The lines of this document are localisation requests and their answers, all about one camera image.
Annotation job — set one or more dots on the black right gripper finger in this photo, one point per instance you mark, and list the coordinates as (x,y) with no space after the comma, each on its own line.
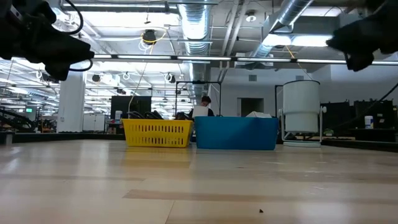
(349,35)
(351,46)

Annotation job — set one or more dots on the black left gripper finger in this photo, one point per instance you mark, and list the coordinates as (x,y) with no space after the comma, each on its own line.
(68,58)
(68,46)

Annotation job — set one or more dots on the teal plastic bin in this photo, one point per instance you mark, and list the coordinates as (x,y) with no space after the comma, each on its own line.
(236,133)

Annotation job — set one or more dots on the green lit sign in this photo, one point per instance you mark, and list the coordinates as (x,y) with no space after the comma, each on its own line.
(29,109)

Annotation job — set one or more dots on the black equipment case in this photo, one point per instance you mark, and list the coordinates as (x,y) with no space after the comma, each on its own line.
(337,113)
(373,110)

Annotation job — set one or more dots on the black standing board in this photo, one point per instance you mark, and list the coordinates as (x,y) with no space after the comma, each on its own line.
(130,104)

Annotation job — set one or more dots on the white wipes canister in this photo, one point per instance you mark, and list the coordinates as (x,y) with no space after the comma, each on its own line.
(368,123)

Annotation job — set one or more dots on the yellow perforated plastic basket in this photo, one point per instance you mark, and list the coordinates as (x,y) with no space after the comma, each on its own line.
(155,133)

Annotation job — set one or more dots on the long overhead light bar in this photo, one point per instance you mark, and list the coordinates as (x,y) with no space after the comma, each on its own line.
(202,58)

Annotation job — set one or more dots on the person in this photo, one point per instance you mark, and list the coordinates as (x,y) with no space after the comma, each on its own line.
(206,100)

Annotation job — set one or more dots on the silver slanted ventilation duct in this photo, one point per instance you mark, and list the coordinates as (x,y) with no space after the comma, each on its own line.
(289,12)

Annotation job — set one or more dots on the black overhead camera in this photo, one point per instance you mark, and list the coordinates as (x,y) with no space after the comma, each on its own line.
(149,36)

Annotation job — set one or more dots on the silver ribbed ventilation duct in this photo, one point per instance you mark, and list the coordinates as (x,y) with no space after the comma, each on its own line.
(196,28)

